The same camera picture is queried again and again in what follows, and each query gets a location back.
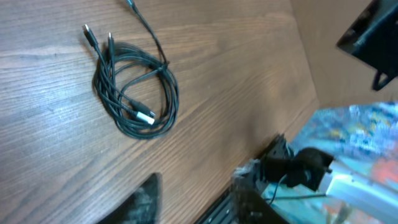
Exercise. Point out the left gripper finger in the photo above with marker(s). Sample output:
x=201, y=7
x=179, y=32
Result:
x=141, y=207

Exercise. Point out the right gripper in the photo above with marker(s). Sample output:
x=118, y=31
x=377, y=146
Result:
x=372, y=39

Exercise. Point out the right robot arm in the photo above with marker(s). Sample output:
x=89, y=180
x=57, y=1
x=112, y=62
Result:
x=314, y=169

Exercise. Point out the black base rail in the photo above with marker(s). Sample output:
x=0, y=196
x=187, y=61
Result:
x=220, y=212

